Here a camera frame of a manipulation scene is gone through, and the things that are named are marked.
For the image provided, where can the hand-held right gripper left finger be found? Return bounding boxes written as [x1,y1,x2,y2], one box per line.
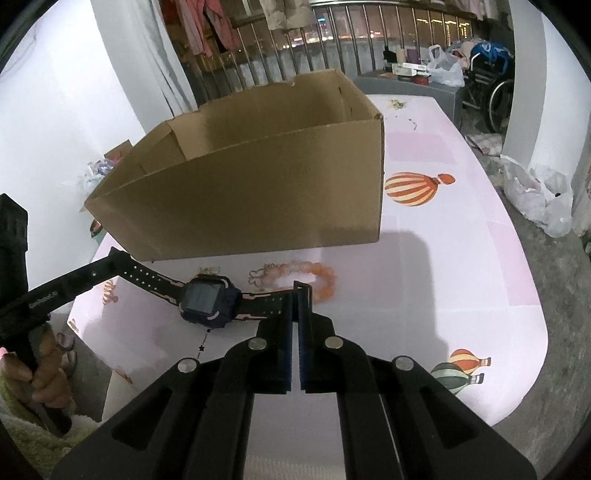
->
[51,294,295,480]

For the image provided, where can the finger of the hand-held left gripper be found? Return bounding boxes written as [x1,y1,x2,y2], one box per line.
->
[61,248,136,301]

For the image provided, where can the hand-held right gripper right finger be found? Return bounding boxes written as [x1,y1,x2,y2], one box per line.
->
[295,281,539,480]

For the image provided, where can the orange bead bracelet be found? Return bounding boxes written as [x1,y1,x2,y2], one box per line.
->
[274,261,339,304]

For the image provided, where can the black smart watch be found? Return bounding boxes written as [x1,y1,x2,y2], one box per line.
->
[108,258,296,330]

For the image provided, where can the torn cardboard box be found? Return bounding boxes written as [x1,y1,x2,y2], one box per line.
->
[84,68,385,262]

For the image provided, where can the person's left forearm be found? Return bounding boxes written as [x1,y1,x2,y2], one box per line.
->
[0,374,108,480]

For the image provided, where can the person's left hand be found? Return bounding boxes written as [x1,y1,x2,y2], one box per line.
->
[0,323,77,409]

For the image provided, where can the crumpled clear plastic bag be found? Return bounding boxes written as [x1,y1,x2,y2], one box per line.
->
[69,159,115,195]

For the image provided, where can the small brown cardboard box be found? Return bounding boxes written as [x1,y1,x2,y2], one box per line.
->
[104,141,136,163]

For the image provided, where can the hanging pink garments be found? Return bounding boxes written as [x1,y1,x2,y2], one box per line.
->
[159,0,242,58]

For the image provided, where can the large white plastic bag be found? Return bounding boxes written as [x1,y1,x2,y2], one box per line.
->
[501,154,574,239]

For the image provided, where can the metal balcony railing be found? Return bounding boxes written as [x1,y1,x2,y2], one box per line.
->
[175,0,514,112]

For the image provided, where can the flat white box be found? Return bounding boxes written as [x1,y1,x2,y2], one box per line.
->
[392,62,430,77]

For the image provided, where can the wheelchair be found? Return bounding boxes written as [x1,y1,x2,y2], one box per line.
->
[462,42,516,136]

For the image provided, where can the hanging beige garment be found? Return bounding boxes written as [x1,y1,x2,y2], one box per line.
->
[259,0,320,29]

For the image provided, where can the blue cloth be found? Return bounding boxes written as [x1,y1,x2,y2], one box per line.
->
[480,42,512,72]

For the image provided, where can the hanging pink jacket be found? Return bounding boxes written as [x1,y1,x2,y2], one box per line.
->
[425,0,486,22]

